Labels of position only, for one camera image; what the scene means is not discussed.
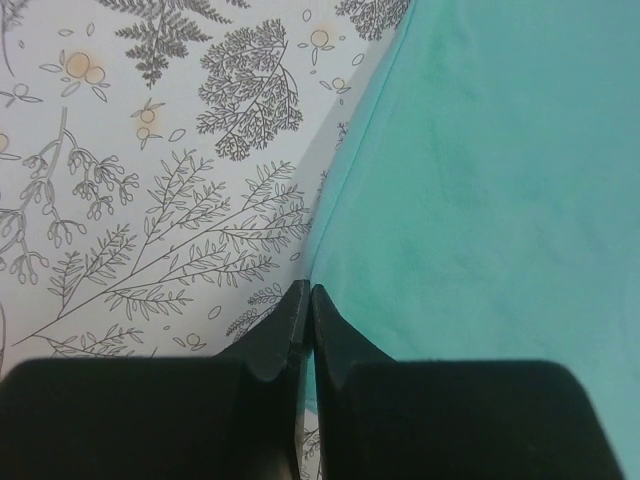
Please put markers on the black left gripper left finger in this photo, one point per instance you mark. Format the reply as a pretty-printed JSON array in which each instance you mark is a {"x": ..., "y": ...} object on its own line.
[{"x": 235, "y": 415}]

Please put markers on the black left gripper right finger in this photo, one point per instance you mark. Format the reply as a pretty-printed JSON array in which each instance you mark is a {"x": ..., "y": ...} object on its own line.
[{"x": 380, "y": 418}]

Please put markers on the mint green t-shirt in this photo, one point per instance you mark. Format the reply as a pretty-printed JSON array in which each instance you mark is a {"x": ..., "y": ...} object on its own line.
[{"x": 485, "y": 201}]

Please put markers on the floral patterned table mat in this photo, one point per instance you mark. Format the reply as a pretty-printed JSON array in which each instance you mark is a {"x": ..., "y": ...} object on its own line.
[{"x": 161, "y": 164}]

